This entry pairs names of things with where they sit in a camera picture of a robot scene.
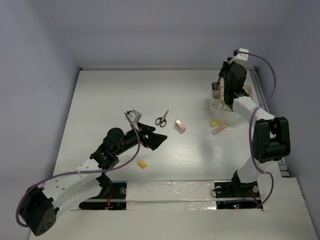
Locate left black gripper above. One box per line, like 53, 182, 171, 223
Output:
114, 122, 166, 156

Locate black handled scissors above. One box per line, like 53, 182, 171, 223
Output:
155, 110, 169, 128

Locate pink mini stapler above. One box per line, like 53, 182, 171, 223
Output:
174, 120, 186, 134

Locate white perforated organizer basket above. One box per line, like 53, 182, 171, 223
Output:
209, 81, 251, 126

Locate red gel pen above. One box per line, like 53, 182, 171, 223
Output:
216, 76, 221, 86

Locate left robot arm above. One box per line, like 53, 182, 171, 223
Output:
15, 123, 168, 236

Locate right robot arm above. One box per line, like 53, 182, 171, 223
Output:
218, 56, 291, 196

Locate orange highlighter cap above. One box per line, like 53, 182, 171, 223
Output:
137, 160, 148, 169

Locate yellow highlighter cap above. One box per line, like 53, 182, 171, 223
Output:
210, 119, 219, 128

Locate pink highlighter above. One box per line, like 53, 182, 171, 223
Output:
211, 123, 228, 136

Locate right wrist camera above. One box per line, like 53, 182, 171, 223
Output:
231, 48, 249, 65

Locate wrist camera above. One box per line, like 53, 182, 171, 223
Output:
125, 109, 142, 124
231, 48, 249, 65

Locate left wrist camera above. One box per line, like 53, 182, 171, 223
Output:
125, 109, 142, 124

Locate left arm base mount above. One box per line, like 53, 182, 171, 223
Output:
78, 174, 127, 211

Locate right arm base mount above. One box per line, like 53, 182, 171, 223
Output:
210, 181, 262, 210

